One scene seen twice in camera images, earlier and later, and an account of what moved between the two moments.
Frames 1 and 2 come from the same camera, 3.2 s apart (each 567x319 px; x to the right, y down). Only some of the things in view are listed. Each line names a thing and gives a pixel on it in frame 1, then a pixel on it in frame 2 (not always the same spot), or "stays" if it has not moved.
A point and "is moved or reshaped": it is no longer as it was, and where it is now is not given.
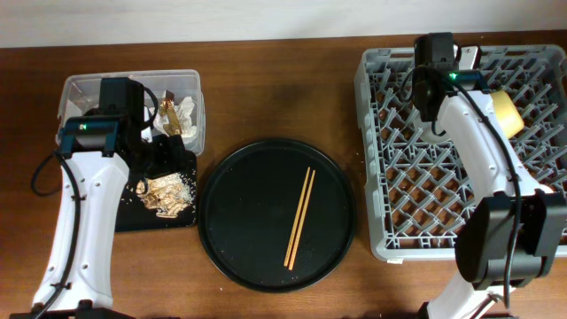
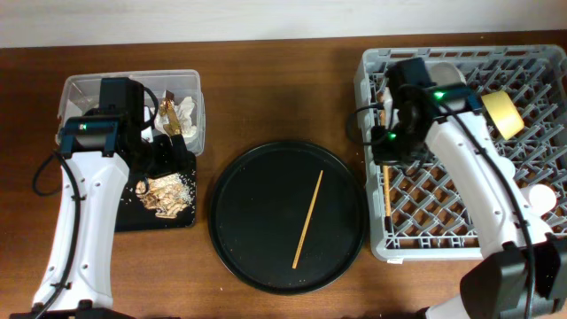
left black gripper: [173, 155] stays
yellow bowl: [507, 114] stays
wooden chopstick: [299, 218] to [386, 173]
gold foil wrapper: [167, 109] stays
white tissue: [182, 110] stays
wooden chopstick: [304, 220] is moved or reshaped
